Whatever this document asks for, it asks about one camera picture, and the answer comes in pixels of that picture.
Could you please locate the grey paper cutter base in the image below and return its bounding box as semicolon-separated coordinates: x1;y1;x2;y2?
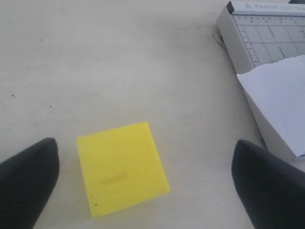
217;0;305;161

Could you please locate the yellow foam cube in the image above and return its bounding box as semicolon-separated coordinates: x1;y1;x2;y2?
76;122;171;218

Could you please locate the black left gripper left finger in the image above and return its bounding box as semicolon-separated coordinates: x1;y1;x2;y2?
0;138;60;229

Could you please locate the white paper sheet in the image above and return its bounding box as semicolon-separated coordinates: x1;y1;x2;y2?
237;55;305;157

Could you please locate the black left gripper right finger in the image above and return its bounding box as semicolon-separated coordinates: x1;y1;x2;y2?
231;140;305;229

